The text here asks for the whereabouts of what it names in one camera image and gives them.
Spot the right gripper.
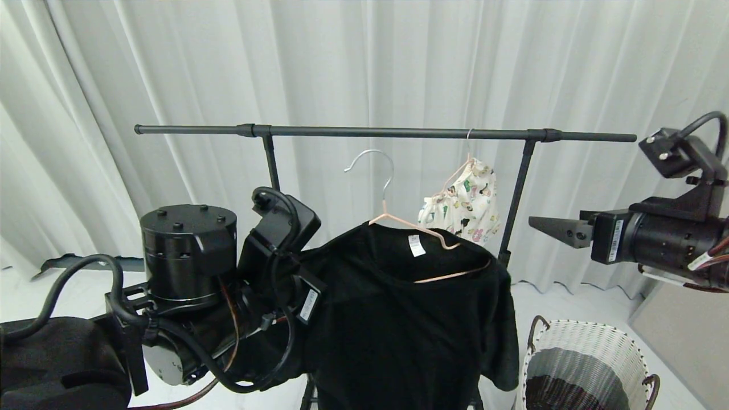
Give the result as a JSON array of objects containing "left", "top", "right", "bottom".
[{"left": 529, "top": 208, "right": 729, "bottom": 274}]

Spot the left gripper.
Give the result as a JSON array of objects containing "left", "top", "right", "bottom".
[{"left": 239, "top": 259, "right": 326, "bottom": 342}]

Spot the black garment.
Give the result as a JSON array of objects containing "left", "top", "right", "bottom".
[{"left": 251, "top": 222, "right": 520, "bottom": 410}]

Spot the cream printed garment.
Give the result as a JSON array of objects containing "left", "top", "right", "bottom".
[{"left": 417, "top": 158, "right": 502, "bottom": 247}]

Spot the pink clothes hanger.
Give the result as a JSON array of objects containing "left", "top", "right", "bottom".
[
  {"left": 344, "top": 149, "right": 492, "bottom": 284},
  {"left": 441, "top": 128, "right": 474, "bottom": 197}
]

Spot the white laundry basket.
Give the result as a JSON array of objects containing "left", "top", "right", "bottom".
[{"left": 515, "top": 315, "right": 661, "bottom": 410}]

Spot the black clothes rack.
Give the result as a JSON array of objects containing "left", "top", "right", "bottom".
[{"left": 135, "top": 124, "right": 637, "bottom": 410}]

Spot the white curtain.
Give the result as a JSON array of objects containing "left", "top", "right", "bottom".
[{"left": 0, "top": 0, "right": 729, "bottom": 300}]

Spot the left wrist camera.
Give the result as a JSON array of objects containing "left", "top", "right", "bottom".
[{"left": 238, "top": 188, "right": 321, "bottom": 280}]

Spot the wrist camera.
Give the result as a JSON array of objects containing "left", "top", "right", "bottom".
[
  {"left": 639, "top": 128, "right": 729, "bottom": 218},
  {"left": 238, "top": 188, "right": 321, "bottom": 280}
]

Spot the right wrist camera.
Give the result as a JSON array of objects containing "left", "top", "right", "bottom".
[{"left": 639, "top": 128, "right": 729, "bottom": 218}]

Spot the black cable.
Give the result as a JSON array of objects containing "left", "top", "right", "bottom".
[
  {"left": 0, "top": 187, "right": 300, "bottom": 395},
  {"left": 678, "top": 111, "right": 728, "bottom": 160}
]

